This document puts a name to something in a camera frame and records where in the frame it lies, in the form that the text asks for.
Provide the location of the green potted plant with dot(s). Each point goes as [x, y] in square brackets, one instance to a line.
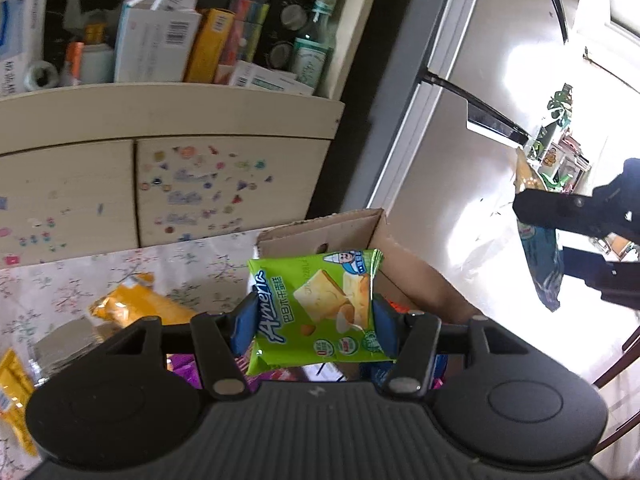
[557, 105]

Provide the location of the white barcode cardboard box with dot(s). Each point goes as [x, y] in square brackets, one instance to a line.
[150, 40]

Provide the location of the white refrigerator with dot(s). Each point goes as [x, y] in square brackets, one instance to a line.
[500, 35]

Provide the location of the green glass bottle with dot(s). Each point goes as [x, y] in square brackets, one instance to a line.
[312, 55]

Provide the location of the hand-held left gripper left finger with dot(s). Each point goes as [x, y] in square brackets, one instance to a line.
[245, 325]

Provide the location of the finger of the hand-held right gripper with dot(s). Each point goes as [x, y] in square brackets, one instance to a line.
[585, 265]
[555, 210]

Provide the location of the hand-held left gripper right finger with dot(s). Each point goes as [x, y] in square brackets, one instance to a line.
[385, 327]

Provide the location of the yellow box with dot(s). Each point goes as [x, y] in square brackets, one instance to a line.
[207, 45]

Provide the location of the large yellow snack packet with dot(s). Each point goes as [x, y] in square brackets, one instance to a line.
[145, 305]

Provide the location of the orange tube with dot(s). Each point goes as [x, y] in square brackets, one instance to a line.
[72, 65]

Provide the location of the shelf of colourful toys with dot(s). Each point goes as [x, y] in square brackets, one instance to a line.
[565, 160]

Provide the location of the colourful marker pack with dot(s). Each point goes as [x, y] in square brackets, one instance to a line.
[247, 25]

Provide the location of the small yellow snack packet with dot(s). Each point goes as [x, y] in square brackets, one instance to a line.
[12, 395]

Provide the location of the floral tablecloth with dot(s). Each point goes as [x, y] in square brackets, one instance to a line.
[50, 290]

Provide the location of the black box with round tins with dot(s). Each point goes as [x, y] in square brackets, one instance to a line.
[292, 15]

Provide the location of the flat white medicine box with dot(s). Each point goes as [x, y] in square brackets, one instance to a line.
[270, 80]

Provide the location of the dark curved metal bar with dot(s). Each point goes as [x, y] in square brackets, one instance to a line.
[555, 5]
[617, 370]

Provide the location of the white and blue box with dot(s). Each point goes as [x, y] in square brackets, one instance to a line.
[20, 30]

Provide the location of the grey tape roll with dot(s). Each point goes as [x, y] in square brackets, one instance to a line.
[42, 76]

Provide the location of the brown cardboard box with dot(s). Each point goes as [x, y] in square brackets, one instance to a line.
[425, 280]

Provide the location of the beige sticker-covered cabinet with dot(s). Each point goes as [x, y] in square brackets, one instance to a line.
[75, 195]

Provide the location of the white bottle orange cap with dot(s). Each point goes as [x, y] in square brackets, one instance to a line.
[97, 60]

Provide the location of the green snack packet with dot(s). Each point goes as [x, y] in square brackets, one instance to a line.
[310, 310]

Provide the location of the silver foil snack packet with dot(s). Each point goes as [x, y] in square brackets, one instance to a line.
[65, 345]

